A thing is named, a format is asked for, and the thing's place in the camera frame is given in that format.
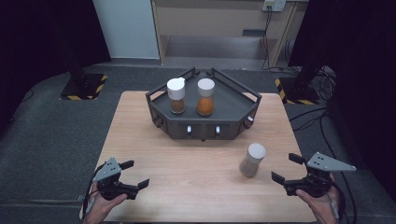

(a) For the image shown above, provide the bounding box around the beige wooden cabinet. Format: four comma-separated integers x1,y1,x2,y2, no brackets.
150,0,309,68

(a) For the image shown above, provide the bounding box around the person's right hand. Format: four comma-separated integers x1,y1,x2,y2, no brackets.
294,178,341,224

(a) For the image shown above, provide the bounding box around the left hand-held gripper cable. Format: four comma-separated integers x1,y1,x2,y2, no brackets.
81,161,106,222

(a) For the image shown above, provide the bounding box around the brown spice jar spouted lid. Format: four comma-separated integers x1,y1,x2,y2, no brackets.
166,77,187,115

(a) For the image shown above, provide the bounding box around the grey wall socket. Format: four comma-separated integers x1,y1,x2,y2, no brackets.
262,0,287,13

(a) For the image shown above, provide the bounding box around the hand-held gripper cable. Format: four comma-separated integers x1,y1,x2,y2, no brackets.
318,110,358,224
81,161,106,222

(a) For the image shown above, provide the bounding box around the black socket cable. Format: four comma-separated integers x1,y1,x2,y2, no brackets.
262,8,275,71

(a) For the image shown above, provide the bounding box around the right hand-held gripper cable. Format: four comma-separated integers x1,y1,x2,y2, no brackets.
318,110,358,224

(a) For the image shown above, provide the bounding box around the dark grey seasoning rack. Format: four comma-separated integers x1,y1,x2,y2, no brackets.
145,66,262,143

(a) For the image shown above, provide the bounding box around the black stand striped base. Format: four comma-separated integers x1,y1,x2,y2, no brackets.
274,46,331,105
60,0,109,101

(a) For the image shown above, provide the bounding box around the orange spice jar white lid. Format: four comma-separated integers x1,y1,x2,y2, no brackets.
196,77,216,117

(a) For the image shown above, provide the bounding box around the grey spice jar white lid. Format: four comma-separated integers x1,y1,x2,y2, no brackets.
238,142,267,178

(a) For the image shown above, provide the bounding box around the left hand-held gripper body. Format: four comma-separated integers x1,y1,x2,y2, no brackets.
92,157,140,201

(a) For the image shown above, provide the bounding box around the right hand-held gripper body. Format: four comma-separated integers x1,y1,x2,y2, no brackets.
283,151,358,199

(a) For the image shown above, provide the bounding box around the black floor cable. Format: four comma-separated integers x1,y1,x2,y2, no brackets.
289,106,329,133

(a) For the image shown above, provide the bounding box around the person's left hand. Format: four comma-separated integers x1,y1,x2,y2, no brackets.
83,191,129,224

